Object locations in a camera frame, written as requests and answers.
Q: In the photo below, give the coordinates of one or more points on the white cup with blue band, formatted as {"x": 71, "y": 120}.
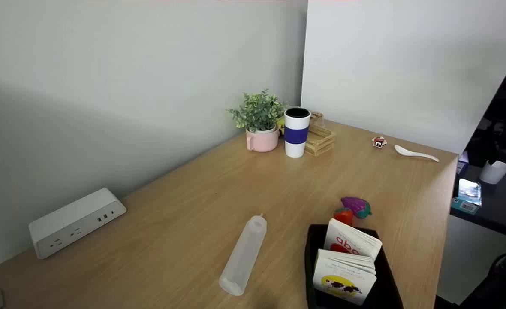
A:
{"x": 296, "y": 135}

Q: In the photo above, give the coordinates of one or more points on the red toy strawberry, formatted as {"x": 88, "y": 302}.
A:
{"x": 345, "y": 217}

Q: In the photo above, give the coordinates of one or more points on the black plastic tray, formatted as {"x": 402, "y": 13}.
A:
{"x": 390, "y": 286}

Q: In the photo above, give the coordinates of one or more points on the green plant in pink pot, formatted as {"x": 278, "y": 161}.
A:
{"x": 260, "y": 118}

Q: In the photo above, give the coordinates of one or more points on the black side desk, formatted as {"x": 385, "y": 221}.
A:
{"x": 501, "y": 209}

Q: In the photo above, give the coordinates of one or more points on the black office chair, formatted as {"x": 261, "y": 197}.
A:
{"x": 494, "y": 286}

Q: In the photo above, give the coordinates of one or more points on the purple toy grape bunch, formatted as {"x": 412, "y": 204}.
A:
{"x": 356, "y": 205}

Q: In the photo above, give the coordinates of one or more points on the white power strip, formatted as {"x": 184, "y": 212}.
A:
{"x": 74, "y": 221}

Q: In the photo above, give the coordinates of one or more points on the small red white cube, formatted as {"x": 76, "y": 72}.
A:
{"x": 380, "y": 144}

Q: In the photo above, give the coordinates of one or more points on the dark equipment rack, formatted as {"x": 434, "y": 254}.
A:
{"x": 503, "y": 114}

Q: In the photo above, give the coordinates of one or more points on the white ceramic spoon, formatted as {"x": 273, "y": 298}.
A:
{"x": 405, "y": 152}

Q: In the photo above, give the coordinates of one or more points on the translucent plastic squeeze bottle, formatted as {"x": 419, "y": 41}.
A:
{"x": 244, "y": 259}

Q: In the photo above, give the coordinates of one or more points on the small teal box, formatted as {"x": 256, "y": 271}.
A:
{"x": 465, "y": 207}

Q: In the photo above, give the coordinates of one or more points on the stack of wooden coasters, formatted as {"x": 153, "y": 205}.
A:
{"x": 321, "y": 140}

